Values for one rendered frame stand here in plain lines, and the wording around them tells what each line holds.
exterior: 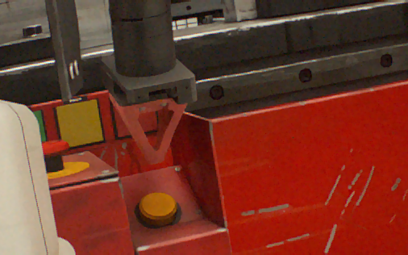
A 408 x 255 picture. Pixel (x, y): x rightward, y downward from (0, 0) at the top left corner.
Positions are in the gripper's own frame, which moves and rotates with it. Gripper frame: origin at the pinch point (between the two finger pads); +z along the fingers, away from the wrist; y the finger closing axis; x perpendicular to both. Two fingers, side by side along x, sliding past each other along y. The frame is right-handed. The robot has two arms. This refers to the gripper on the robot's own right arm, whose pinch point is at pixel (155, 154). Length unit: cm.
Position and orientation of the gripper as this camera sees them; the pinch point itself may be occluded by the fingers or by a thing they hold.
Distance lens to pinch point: 93.1
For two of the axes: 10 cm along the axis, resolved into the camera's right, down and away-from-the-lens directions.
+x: -9.4, 2.0, -2.8
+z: 0.8, 9.2, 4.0
